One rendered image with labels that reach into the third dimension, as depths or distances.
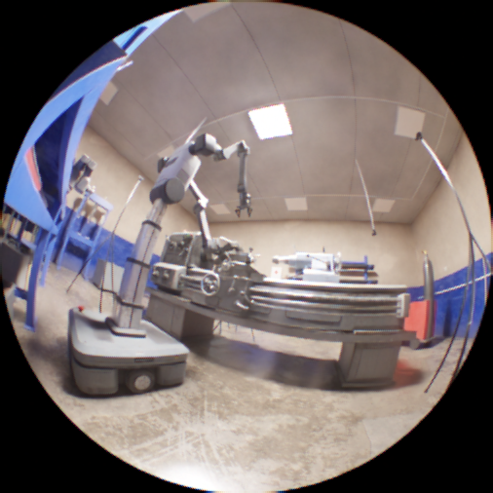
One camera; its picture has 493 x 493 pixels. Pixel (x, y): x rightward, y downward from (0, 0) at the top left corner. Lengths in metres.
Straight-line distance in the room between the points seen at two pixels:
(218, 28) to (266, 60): 0.87
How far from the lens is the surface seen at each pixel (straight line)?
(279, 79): 2.84
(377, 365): 1.54
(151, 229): 0.95
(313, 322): 1.39
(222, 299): 1.43
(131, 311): 0.93
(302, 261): 1.61
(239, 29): 2.88
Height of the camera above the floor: 0.61
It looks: 19 degrees up
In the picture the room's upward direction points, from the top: 12 degrees clockwise
